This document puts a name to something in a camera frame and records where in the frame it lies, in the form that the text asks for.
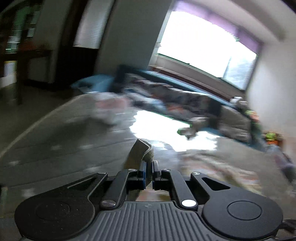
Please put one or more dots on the dark wooden shelf cabinet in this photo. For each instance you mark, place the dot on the dark wooden shelf cabinet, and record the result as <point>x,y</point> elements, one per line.
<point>18,27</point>

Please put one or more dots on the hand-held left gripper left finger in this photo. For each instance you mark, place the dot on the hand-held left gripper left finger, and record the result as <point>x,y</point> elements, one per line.
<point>143,176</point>

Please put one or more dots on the green plush toy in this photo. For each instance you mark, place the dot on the green plush toy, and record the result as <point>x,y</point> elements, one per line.
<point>271,137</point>

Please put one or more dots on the dark door with frosted glass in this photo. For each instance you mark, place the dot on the dark door with frosted glass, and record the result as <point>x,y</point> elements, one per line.
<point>90,27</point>

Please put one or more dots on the plain grey pillow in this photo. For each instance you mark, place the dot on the plain grey pillow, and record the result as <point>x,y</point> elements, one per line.
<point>235,122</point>

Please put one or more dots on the plastic bag of tissue rolls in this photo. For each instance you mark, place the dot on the plastic bag of tissue rolls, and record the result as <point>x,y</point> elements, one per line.
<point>108,109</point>

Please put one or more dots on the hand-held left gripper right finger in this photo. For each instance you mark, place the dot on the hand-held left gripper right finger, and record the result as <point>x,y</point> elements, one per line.
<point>154,176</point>

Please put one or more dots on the butterfly print pillow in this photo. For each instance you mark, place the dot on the butterfly print pillow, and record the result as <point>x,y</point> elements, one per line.
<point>148,92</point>
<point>194,106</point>

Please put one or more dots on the dark wooden table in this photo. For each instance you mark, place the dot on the dark wooden table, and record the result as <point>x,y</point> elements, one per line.
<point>34,53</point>

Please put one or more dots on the pile of mixed clothes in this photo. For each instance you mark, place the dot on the pile of mixed clothes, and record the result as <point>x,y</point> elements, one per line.
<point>175,81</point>

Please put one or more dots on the grey quilted star mat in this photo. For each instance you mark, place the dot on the grey quilted star mat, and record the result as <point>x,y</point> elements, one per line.
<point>69,143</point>

